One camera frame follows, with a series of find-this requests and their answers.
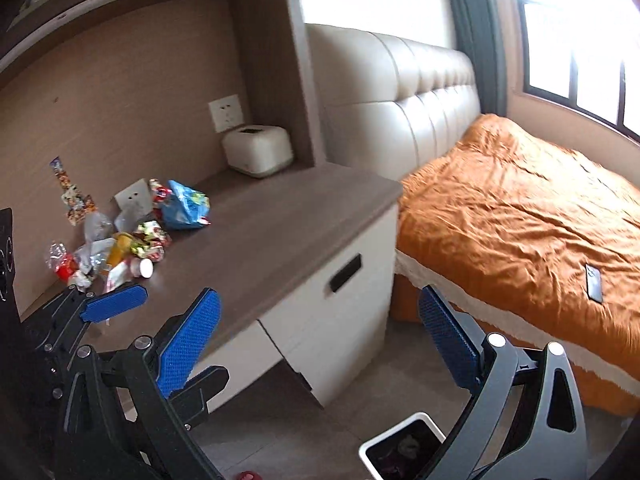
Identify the orange juice cup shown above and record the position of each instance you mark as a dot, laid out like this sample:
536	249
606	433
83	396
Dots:
120	250

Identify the beige padded headboard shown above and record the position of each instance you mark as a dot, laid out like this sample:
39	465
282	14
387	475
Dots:
389	105

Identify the colourful candy wrapper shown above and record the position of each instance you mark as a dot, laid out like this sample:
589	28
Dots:
150	241

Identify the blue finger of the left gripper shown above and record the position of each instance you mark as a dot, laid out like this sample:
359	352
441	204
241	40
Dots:
190	402
120	300

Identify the red snack wrapper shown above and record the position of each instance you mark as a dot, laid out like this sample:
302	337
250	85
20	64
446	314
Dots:
159	196

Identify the white tissue box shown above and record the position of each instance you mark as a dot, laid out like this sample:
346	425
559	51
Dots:
258	151

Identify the clear plastic bottle red label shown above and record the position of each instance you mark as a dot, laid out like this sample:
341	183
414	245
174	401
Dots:
61	262

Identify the white drawer cabinet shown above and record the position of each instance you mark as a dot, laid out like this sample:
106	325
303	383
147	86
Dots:
327	330

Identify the teal curtain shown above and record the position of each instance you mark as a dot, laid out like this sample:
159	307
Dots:
478	33

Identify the silver white foil wrapper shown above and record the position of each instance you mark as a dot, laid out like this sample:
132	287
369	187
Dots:
92	256

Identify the white trash bin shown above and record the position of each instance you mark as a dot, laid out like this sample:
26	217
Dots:
403	451

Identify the upper white wall socket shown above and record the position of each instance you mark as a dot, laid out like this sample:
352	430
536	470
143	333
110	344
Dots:
226	113

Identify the anime sticker strip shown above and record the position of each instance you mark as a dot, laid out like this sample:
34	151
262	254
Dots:
78	205

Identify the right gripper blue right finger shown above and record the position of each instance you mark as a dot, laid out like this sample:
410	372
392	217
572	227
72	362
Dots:
455	346

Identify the white under-shelf light bar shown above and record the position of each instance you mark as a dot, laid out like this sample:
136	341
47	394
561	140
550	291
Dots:
45	29

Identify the blue snack bag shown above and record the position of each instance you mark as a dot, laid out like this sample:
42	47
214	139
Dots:
184	208

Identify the wooden shelf unit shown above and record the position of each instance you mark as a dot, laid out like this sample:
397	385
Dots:
273	52

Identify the orange bed cover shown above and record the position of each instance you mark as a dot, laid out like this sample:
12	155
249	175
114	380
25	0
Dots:
503	225

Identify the clear folded plastic piece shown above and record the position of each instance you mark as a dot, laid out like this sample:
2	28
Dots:
128	219

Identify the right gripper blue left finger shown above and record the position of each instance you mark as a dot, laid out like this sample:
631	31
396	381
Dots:
180	351

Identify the clear plastic bag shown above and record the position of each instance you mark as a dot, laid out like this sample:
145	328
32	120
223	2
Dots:
97	226

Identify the white wall socket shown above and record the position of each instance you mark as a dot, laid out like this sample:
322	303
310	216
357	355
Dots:
226	113
135	197

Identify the lower white wall socket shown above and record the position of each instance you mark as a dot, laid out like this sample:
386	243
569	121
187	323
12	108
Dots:
135	197

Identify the black phone on bed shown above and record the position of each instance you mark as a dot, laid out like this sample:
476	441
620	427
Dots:
594	283

